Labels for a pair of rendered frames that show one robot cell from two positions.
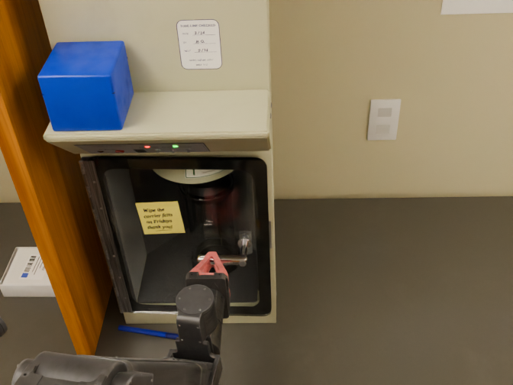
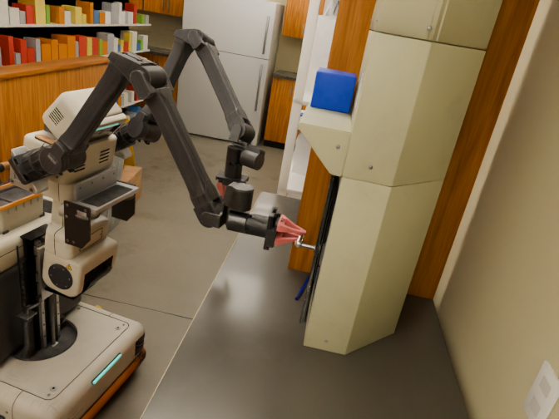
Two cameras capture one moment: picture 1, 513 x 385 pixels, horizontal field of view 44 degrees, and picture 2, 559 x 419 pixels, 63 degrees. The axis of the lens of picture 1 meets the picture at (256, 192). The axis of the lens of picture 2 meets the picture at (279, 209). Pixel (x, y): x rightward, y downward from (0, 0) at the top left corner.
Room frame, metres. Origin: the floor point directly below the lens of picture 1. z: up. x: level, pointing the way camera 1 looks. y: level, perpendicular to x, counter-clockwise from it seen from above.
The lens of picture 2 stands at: (0.74, -0.98, 1.72)
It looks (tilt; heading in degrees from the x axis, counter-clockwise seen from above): 23 degrees down; 91
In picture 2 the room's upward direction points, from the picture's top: 10 degrees clockwise
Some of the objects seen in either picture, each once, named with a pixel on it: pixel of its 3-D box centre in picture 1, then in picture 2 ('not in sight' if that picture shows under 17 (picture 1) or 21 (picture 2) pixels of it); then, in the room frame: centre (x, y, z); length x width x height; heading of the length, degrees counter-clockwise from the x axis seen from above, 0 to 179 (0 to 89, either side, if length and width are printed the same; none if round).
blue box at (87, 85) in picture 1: (88, 85); (333, 90); (0.79, 0.23, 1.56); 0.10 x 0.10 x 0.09; 87
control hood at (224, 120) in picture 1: (164, 138); (324, 133); (0.79, 0.13, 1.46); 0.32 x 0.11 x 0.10; 87
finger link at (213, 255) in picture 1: (211, 276); (287, 233); (0.74, 0.09, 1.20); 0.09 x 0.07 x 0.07; 176
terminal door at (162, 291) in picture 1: (187, 244); (320, 234); (0.83, 0.13, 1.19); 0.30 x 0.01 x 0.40; 85
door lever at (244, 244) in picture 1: (224, 253); (307, 239); (0.79, 0.06, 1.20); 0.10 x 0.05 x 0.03; 85
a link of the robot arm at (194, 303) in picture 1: (191, 340); (230, 204); (0.58, 0.11, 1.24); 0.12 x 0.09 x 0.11; 167
